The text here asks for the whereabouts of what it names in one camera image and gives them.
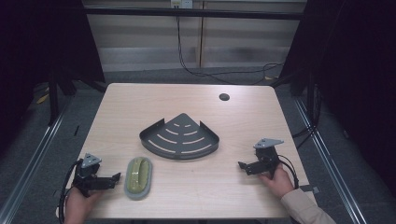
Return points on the dark grey corner shelf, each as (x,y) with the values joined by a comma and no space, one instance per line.
(180,138)

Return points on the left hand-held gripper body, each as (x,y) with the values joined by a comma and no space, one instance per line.
(88,174)

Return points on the black curtain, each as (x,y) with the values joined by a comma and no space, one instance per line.
(351,77)
(46,46)

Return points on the silver floor rail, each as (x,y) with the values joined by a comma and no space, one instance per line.
(28,161)
(333,161)

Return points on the white wall socket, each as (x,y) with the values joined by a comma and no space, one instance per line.
(181,3)

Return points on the person's left hand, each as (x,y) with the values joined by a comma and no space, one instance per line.
(77,206)

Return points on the black metal stand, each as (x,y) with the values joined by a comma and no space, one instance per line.
(311,99)
(53,96)

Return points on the black round table grommet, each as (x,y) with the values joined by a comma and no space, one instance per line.
(224,96)

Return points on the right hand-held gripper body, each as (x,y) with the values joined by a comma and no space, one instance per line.
(264,155)

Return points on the person's right hand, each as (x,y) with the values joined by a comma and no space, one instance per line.
(277,181)

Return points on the black metal crossbar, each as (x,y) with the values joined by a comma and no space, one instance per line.
(193,13)

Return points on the green sponge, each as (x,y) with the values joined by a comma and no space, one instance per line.
(138,178)

